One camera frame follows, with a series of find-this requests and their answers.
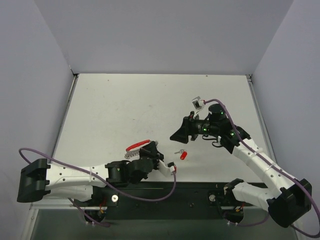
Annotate metal key holder red handle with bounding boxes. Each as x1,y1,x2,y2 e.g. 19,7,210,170
124,139,162,160

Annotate small key red cap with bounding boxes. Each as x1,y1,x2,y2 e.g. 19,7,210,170
175,149,188,160

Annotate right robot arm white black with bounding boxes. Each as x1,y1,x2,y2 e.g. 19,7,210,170
170,103,312,228

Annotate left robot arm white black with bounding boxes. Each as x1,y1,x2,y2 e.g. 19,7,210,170
17,140,174,206

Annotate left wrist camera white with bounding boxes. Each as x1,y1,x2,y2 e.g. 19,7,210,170
158,160,177,177

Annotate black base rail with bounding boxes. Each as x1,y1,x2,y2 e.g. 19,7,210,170
75,181,245,222

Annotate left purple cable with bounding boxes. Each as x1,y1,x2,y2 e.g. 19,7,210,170
18,147,178,228

